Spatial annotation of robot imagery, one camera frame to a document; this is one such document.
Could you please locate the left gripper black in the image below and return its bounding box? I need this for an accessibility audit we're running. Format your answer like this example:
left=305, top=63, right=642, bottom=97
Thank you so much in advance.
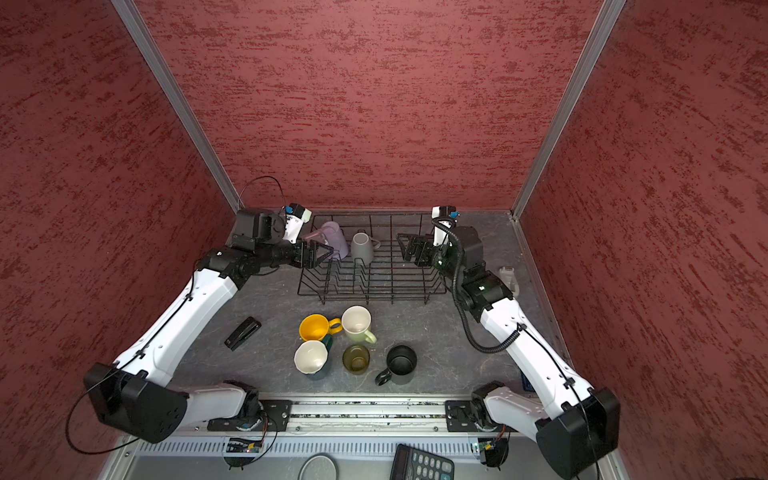
left=256, top=234, right=333, bottom=270

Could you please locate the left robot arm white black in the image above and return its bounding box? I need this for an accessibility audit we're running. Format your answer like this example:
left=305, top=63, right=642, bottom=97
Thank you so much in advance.
left=84, top=203, right=331, bottom=443

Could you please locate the yellow mug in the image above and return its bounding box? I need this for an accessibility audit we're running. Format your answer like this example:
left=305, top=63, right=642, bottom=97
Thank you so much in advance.
left=299, top=314, right=343, bottom=341

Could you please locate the olive green glass cup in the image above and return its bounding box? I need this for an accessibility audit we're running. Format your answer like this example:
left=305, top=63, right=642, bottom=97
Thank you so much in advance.
left=342, top=344, right=370, bottom=375

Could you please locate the white cup dark green base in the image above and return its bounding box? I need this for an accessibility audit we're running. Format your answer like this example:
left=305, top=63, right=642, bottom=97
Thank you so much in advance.
left=293, top=340, right=329, bottom=378

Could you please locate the black wire dish rack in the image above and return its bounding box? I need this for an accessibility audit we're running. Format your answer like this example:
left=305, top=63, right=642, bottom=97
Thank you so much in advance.
left=297, top=211, right=448, bottom=304

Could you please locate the blue stapler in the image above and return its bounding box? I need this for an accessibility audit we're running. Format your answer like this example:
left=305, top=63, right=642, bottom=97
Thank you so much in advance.
left=521, top=374, right=535, bottom=393

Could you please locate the round grey disc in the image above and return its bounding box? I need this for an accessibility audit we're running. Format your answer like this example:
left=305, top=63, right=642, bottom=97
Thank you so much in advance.
left=297, top=454, right=339, bottom=480

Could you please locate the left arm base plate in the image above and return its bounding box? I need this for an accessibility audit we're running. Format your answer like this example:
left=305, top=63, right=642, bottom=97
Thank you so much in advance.
left=207, top=400, right=293, bottom=432

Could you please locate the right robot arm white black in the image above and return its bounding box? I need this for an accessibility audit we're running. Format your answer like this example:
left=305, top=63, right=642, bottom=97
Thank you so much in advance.
left=397, top=219, right=621, bottom=479

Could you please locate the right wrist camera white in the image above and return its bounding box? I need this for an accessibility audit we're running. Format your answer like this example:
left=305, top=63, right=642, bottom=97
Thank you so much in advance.
left=431, top=206, right=459, bottom=246

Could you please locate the black mug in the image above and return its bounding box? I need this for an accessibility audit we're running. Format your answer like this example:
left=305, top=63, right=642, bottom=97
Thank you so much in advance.
left=374, top=345, right=418, bottom=386

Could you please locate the black stapler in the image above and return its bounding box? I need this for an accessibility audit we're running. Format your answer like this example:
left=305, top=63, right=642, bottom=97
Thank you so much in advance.
left=224, top=316, right=262, bottom=351

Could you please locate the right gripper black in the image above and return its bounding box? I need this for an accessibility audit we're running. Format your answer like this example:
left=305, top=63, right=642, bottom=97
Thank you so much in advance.
left=398, top=232, right=464, bottom=282

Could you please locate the cream mug green handle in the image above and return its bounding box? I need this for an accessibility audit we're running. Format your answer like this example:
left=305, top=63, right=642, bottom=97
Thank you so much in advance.
left=341, top=306, right=377, bottom=344

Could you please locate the white plastic tape dispenser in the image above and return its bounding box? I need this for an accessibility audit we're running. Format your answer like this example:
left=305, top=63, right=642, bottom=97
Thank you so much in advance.
left=498, top=266, right=520, bottom=298

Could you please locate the black calculator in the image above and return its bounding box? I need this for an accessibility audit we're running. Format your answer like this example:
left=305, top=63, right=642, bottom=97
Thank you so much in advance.
left=389, top=444, right=455, bottom=480

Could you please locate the lavender plastic cup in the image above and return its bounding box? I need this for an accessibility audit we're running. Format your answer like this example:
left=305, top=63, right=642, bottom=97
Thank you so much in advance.
left=303, top=221, right=349, bottom=261

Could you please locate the white ceramic mug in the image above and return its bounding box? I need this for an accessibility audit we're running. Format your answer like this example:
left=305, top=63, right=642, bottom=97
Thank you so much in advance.
left=350, top=231, right=381, bottom=267

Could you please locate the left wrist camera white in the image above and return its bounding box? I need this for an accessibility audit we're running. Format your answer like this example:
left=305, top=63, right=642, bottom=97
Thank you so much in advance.
left=283, top=203, right=312, bottom=244

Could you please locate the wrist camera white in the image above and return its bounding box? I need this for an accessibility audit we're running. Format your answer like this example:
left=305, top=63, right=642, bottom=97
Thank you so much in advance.
left=431, top=206, right=459, bottom=246
left=283, top=203, right=312, bottom=244

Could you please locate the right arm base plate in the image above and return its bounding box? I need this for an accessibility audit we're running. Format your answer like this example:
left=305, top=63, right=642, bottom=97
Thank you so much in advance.
left=444, top=400, right=522, bottom=434

